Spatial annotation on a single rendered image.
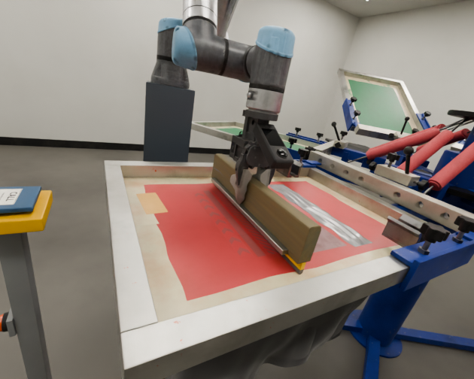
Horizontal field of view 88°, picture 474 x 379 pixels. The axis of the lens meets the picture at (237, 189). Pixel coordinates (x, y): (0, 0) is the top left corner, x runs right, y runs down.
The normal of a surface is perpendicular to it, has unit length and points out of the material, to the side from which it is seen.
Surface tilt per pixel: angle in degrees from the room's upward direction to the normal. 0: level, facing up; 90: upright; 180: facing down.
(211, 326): 0
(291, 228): 90
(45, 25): 90
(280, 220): 90
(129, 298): 0
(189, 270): 0
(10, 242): 90
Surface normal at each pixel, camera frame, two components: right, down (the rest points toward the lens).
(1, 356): 0.18, -0.91
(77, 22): 0.46, 0.41
